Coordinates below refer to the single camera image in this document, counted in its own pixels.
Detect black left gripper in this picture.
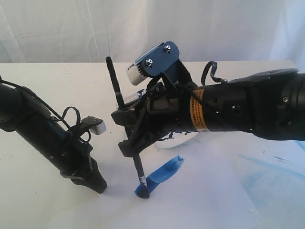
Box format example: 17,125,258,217
57,138,107,194

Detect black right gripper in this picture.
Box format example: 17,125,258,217
111,82,195,157

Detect black paintbrush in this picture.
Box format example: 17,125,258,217
105,56,150,198

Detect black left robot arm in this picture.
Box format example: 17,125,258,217
0,80,107,194

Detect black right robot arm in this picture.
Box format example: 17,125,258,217
112,69,305,157

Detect white plate with blue paint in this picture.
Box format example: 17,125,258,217
123,89,199,149

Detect white backdrop curtain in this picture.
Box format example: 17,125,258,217
0,0,305,68

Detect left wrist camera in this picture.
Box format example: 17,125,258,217
81,116,106,135

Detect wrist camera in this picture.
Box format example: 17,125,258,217
81,116,106,135
126,41,180,85

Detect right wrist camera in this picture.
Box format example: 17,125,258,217
126,41,180,85

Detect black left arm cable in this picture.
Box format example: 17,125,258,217
0,80,92,145

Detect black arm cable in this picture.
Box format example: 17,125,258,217
178,61,227,96
0,80,92,145

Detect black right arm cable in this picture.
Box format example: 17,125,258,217
178,61,227,96

